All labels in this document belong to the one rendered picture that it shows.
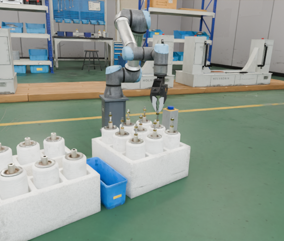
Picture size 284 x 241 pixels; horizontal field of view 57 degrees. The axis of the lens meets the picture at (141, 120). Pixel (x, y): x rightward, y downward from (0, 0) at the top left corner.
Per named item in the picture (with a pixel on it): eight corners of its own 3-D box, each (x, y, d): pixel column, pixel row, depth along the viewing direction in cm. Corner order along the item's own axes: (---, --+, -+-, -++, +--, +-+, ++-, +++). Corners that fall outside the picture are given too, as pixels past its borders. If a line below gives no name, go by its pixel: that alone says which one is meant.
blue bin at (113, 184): (78, 181, 137) (77, 160, 133) (97, 176, 143) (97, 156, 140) (107, 211, 114) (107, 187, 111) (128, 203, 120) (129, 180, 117)
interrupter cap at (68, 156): (62, 156, 109) (61, 154, 108) (78, 151, 113) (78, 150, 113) (69, 162, 103) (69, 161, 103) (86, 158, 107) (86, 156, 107)
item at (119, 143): (109, 167, 139) (108, 135, 134) (119, 160, 147) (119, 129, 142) (124, 171, 134) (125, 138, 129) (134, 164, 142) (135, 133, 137)
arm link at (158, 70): (166, 66, 136) (151, 65, 138) (165, 75, 138) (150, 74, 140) (169, 65, 143) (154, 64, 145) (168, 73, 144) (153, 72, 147)
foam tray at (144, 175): (92, 167, 153) (91, 138, 148) (144, 152, 176) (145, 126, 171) (130, 199, 123) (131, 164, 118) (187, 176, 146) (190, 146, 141)
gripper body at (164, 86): (167, 94, 149) (169, 72, 146) (164, 97, 141) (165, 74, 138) (154, 93, 151) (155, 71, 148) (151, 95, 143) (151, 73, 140)
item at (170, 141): (169, 168, 139) (171, 136, 134) (157, 162, 146) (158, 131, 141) (181, 163, 145) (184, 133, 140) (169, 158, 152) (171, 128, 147)
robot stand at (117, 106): (99, 130, 215) (98, 94, 206) (121, 128, 221) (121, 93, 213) (105, 138, 198) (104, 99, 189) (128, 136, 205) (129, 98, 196)
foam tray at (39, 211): (-17, 198, 120) (-23, 162, 115) (65, 175, 143) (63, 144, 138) (1, 251, 91) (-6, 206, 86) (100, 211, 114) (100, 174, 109)
